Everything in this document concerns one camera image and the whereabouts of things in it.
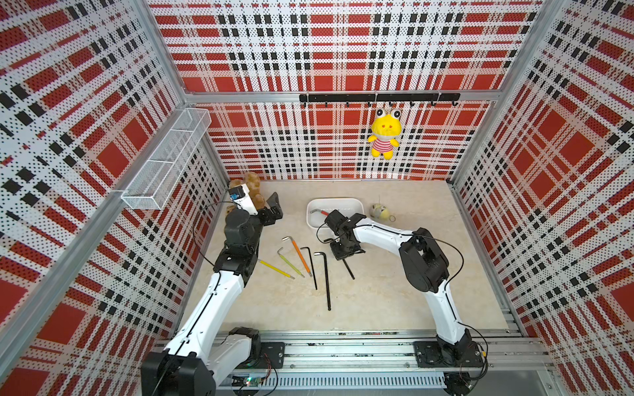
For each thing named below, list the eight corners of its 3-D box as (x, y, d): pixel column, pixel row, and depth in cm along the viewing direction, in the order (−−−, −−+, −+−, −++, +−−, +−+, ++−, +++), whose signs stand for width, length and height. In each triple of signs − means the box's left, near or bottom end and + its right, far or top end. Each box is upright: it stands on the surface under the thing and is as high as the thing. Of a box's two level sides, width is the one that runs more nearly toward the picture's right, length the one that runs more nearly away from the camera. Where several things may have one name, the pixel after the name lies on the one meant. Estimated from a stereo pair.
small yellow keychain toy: (384, 227, 106) (386, 221, 102) (368, 213, 111) (370, 206, 107) (393, 221, 108) (395, 214, 104) (377, 207, 113) (379, 201, 109)
